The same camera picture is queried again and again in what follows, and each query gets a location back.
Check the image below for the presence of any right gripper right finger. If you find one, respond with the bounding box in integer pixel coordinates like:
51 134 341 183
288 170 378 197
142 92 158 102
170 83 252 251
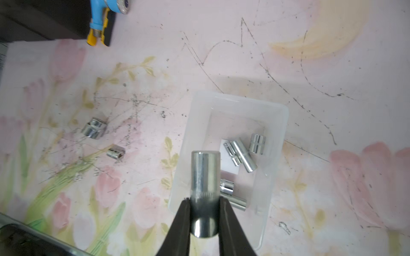
218 196 256 256

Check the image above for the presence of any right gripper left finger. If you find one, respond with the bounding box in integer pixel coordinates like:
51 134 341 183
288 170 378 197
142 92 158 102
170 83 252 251
157 198 191 256

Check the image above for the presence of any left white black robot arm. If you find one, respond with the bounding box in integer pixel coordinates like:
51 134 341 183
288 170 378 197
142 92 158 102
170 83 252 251
1 224 72 256

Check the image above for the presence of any translucent plastic storage box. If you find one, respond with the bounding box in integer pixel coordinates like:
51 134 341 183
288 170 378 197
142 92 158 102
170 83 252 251
168 91 289 250

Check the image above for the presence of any blue yellow hand tool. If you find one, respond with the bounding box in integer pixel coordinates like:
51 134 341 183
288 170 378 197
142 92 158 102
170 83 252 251
87 0 130 47

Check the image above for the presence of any yellow black toolbox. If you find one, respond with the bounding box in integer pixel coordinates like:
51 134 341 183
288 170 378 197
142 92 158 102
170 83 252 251
1 0 91 43

